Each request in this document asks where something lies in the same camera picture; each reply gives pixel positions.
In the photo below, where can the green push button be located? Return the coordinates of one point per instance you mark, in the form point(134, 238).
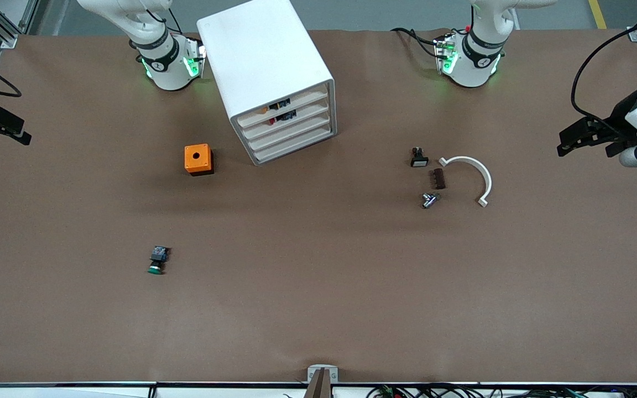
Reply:
point(157, 258)

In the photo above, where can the white drawer cabinet shell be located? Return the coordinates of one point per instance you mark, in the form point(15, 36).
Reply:
point(263, 50)

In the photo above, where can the white curved plastic bracket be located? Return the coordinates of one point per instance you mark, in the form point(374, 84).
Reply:
point(481, 168)

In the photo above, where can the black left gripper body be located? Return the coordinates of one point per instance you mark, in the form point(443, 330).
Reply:
point(620, 117)

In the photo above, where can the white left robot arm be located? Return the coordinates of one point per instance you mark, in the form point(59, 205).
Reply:
point(470, 66)

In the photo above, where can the white cabinet drawer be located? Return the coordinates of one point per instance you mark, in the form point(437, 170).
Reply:
point(302, 141)
point(299, 131)

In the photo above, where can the silver metal fitting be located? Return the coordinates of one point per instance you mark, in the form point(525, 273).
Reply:
point(429, 199)

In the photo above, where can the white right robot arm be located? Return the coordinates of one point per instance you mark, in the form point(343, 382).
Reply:
point(166, 66)

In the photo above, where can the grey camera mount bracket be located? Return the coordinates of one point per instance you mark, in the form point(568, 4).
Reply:
point(322, 373)

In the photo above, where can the orange button enclosure box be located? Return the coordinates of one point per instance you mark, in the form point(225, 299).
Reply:
point(197, 157)

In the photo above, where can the orange black small component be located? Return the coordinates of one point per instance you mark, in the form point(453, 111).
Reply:
point(280, 104)

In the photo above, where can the red push button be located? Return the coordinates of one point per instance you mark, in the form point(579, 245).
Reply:
point(281, 117)

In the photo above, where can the brown paper table cover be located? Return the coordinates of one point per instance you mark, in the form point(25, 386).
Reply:
point(318, 287)

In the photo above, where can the brown terminal block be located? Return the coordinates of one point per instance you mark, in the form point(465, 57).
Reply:
point(439, 179)

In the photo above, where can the black white square switch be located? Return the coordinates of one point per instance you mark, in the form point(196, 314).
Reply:
point(419, 159)

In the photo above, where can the white drawer holding orange component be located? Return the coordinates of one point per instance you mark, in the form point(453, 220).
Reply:
point(307, 104)

